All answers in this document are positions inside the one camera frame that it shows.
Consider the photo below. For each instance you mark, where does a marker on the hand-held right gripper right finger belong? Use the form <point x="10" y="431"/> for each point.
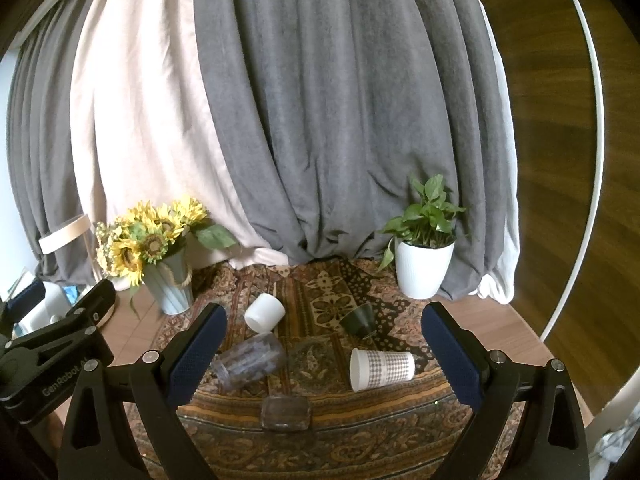
<point x="450" y="360"/>

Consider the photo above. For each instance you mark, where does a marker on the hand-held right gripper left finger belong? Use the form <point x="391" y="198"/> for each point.
<point x="197" y="357"/>

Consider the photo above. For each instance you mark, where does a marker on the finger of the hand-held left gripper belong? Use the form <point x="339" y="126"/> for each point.
<point x="97" y="302"/>
<point x="25" y="296"/>

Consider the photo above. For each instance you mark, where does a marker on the clear plastic cup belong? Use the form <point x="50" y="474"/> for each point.
<point x="250" y="361"/>

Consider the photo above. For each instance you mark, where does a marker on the checked paper cup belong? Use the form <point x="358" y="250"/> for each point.
<point x="382" y="369"/>

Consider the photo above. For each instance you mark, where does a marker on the white cup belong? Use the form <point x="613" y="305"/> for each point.
<point x="265" y="312"/>

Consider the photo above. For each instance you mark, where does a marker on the dark green ceramic cup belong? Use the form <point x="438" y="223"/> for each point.
<point x="360" y="321"/>

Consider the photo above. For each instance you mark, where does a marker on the round wooden board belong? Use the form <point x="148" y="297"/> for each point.
<point x="107" y="312"/>

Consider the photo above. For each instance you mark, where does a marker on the white appliance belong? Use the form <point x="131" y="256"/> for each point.
<point x="42" y="310"/>

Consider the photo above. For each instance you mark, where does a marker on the wooden chair back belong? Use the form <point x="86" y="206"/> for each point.
<point x="62" y="234"/>

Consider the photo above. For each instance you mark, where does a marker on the grey-green ribbed vase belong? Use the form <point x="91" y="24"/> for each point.
<point x="172" y="285"/>

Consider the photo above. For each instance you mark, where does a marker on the sunflower bouquet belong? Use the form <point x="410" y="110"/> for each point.
<point x="150" y="240"/>

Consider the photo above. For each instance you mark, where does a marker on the white ribbed plant pot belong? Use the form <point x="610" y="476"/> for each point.
<point x="422" y="270"/>

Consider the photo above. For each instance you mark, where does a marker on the short clear glass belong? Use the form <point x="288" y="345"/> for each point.
<point x="286" y="414"/>

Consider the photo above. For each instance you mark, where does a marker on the narrow grey curtain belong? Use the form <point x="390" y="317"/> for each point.
<point x="40" y="160"/>

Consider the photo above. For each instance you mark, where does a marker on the green leafy plant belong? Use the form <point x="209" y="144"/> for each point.
<point x="425" y="215"/>

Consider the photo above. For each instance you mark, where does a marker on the patterned brown table cloth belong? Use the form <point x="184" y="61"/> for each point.
<point x="325" y="442"/>

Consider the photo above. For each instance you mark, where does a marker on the beige curtain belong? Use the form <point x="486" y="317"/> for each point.
<point x="145" y="135"/>

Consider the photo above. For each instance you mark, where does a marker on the grey white crumpled cloth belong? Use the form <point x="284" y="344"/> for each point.
<point x="617" y="447"/>

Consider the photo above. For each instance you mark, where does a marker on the white sheer curtain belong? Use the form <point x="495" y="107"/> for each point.
<point x="505" y="160"/>

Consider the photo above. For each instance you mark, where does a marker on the wide grey curtain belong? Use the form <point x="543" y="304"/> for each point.
<point x="340" y="110"/>

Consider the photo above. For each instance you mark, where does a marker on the white hoop tube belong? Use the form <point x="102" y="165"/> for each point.
<point x="600" y="110"/>

